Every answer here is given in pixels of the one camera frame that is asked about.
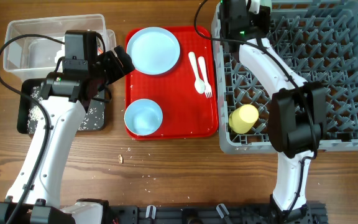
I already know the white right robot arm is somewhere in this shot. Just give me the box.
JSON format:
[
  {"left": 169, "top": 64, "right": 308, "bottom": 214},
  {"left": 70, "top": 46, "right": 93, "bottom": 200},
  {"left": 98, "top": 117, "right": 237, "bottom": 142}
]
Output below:
[{"left": 239, "top": 1, "right": 326, "bottom": 223}]

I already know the yellow plastic cup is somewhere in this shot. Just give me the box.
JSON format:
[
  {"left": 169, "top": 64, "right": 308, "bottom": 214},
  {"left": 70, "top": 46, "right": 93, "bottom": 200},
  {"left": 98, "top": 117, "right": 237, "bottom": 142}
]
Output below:
[{"left": 228, "top": 104, "right": 259, "bottom": 134}]

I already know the food leftovers rice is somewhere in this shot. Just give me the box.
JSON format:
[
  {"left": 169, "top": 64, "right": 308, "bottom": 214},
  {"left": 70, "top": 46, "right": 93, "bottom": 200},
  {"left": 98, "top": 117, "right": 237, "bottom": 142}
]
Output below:
[{"left": 24, "top": 100, "right": 105, "bottom": 134}]

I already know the light blue plate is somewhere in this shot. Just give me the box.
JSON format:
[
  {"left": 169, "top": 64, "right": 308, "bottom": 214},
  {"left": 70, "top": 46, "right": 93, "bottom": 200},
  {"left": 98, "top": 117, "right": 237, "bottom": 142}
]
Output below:
[{"left": 126, "top": 27, "right": 181, "bottom": 75}]

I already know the light blue bowl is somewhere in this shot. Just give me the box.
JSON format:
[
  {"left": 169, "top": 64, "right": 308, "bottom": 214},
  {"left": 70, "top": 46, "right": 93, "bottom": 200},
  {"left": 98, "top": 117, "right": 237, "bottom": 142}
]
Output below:
[{"left": 124, "top": 98, "right": 163, "bottom": 136}]

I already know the black waste tray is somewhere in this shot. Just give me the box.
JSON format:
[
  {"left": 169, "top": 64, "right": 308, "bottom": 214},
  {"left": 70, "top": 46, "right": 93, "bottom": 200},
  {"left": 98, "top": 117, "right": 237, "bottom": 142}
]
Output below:
[{"left": 17, "top": 79, "right": 105, "bottom": 134}]

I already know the red plastic tray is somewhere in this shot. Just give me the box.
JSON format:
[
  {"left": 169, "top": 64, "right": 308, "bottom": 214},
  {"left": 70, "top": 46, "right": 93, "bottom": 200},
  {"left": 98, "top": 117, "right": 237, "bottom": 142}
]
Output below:
[{"left": 125, "top": 26, "right": 219, "bottom": 140}]

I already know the cream plastic spoon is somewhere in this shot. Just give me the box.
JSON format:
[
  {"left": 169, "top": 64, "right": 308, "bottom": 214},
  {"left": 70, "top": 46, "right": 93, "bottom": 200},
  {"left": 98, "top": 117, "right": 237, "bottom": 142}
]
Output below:
[{"left": 188, "top": 52, "right": 205, "bottom": 94}]

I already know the pink plastic fork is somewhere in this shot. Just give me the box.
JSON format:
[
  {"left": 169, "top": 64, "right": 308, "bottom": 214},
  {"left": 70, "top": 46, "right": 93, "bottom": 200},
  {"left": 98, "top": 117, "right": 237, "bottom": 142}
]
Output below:
[{"left": 198, "top": 56, "right": 213, "bottom": 98}]

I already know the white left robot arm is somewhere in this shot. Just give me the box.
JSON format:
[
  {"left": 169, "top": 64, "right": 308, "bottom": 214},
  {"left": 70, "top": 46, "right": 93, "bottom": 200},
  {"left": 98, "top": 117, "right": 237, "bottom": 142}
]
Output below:
[{"left": 0, "top": 46, "right": 134, "bottom": 223}]

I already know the green bowl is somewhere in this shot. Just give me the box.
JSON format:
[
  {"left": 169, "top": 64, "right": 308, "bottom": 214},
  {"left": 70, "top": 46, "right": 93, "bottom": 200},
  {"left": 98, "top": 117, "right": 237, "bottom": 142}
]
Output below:
[{"left": 248, "top": 0, "right": 272, "bottom": 14}]

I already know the clear plastic bin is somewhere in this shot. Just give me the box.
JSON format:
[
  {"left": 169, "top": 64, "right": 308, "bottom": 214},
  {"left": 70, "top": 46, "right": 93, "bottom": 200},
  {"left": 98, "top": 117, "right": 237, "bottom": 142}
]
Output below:
[{"left": 3, "top": 14, "right": 116, "bottom": 81}]

